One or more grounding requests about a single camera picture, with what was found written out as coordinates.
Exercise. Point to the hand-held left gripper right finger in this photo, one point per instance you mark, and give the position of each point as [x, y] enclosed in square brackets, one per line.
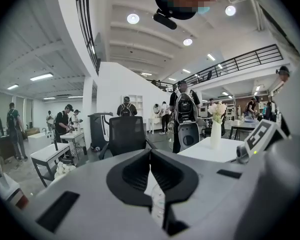
[210, 196]

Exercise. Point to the pale pink flowers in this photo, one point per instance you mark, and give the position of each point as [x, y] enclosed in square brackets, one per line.
[217, 109]

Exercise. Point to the white bathtub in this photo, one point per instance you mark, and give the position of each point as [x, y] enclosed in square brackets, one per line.
[40, 139]

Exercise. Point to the black mezzanine railing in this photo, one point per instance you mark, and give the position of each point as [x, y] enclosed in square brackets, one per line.
[240, 61]

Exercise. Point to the white vase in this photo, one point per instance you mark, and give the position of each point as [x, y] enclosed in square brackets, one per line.
[215, 136]

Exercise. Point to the ceiling tube light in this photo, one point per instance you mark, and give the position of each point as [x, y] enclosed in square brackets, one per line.
[12, 86]
[41, 76]

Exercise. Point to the black head camera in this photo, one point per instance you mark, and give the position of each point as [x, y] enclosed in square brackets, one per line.
[165, 21]

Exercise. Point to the white side table black frame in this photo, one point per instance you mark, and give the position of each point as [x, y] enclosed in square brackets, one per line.
[50, 151]

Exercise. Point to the white wall shelf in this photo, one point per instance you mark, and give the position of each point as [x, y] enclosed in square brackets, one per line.
[137, 101]

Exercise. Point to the white dressing table oval mirror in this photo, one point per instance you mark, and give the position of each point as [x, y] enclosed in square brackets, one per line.
[155, 120]

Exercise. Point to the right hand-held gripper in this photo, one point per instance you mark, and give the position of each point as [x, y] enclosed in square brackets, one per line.
[262, 134]

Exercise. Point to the black grey backpack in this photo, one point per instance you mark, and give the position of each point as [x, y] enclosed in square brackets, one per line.
[186, 114]

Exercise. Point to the black mesh office chair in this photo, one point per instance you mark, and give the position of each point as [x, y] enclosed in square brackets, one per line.
[126, 134]

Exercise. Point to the white cabinet brown sides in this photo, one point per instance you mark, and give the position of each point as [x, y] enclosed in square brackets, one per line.
[7, 189]

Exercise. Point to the round ceiling lamp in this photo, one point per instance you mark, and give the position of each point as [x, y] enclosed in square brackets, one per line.
[133, 18]
[230, 10]
[187, 42]

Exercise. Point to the white work table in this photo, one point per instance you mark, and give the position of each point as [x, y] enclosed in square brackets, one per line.
[73, 135]

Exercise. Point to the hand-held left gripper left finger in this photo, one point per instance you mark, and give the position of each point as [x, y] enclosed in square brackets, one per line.
[90, 184]

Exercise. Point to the black curved railing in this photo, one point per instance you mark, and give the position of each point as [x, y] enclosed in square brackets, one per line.
[86, 29]

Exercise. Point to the glass with straw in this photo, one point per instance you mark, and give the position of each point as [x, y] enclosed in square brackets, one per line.
[158, 201]

